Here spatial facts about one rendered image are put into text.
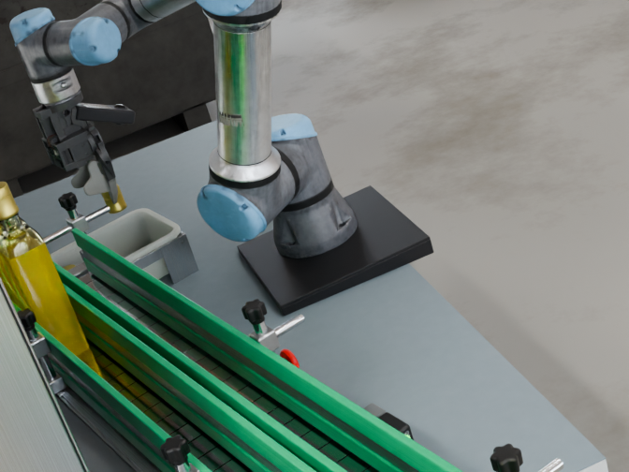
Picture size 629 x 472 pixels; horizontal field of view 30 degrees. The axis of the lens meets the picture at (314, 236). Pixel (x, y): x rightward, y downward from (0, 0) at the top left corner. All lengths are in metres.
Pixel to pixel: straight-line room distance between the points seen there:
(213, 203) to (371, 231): 0.31
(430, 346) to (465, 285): 1.58
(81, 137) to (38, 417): 0.98
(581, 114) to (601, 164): 0.40
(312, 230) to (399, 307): 0.24
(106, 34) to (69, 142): 0.22
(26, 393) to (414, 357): 0.74
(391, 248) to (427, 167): 2.08
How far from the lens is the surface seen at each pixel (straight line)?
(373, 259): 1.96
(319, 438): 1.42
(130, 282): 1.81
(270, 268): 2.05
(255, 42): 1.73
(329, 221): 2.02
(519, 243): 3.46
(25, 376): 1.15
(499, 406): 1.61
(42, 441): 1.18
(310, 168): 1.99
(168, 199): 2.49
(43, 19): 2.02
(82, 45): 1.94
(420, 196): 3.86
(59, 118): 2.08
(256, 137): 1.82
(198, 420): 1.49
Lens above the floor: 1.72
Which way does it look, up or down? 27 degrees down
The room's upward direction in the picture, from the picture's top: 17 degrees counter-clockwise
